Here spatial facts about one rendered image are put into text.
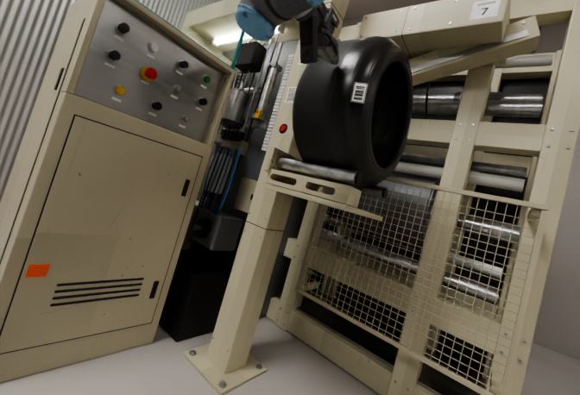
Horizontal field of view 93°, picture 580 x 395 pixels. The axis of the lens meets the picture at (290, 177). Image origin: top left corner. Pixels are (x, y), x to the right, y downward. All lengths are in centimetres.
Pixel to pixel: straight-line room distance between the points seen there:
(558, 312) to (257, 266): 351
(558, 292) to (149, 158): 400
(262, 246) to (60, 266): 68
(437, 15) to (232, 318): 157
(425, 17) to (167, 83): 114
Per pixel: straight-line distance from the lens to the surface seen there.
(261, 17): 64
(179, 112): 127
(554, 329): 422
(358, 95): 88
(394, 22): 157
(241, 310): 127
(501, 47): 154
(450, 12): 151
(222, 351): 138
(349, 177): 91
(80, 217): 114
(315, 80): 97
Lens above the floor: 79
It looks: 3 degrees up
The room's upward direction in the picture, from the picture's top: 16 degrees clockwise
